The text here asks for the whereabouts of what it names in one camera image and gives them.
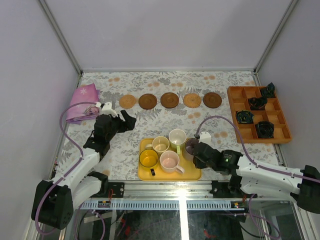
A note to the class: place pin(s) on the pink ceramic mug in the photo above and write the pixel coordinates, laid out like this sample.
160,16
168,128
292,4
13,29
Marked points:
170,162

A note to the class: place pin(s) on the orange compartment organizer box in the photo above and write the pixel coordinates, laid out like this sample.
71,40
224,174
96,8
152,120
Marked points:
238,97

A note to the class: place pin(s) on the yellow glass mug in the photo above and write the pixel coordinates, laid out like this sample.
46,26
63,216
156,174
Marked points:
149,159

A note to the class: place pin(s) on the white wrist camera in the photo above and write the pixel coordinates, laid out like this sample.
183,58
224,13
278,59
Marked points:
106,109
204,137

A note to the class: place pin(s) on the woven rattan coaster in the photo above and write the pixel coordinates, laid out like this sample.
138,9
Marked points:
127,101
192,100

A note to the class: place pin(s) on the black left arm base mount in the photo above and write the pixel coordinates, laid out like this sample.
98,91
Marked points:
112,189

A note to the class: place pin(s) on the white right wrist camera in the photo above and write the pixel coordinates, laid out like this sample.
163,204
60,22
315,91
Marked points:
204,137

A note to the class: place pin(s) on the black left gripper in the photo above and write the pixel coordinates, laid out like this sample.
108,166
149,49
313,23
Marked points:
119,122

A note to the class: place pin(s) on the white mug green handle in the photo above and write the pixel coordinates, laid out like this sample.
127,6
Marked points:
177,139

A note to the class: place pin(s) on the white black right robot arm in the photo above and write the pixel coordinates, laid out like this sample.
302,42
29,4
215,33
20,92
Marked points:
249,177

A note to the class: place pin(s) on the black rolled fabric bundle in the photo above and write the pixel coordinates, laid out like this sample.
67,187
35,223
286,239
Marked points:
245,117
265,130
268,91
257,103

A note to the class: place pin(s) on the purple grey mug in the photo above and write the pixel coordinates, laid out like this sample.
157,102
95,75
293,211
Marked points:
188,151

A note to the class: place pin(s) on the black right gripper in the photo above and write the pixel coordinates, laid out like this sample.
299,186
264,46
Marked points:
197,164

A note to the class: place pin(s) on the brown wooden coaster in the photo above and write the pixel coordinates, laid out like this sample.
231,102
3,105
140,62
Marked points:
147,101
212,100
169,100

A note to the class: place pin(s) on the cream beige mug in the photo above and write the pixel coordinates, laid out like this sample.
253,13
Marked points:
160,144

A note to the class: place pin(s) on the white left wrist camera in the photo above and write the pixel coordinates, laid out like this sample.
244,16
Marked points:
106,109

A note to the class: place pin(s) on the yellow plastic tray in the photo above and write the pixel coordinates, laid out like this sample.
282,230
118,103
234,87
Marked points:
191,173

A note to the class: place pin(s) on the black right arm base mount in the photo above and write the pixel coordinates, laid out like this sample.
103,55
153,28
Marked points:
224,190

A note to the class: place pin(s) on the aluminium front frame rail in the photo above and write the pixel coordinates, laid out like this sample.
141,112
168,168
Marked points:
194,190

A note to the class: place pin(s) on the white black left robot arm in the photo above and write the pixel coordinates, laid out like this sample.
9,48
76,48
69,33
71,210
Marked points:
56,200

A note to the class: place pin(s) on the pink folded cartoon cloth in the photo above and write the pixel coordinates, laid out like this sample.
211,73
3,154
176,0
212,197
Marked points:
88,96

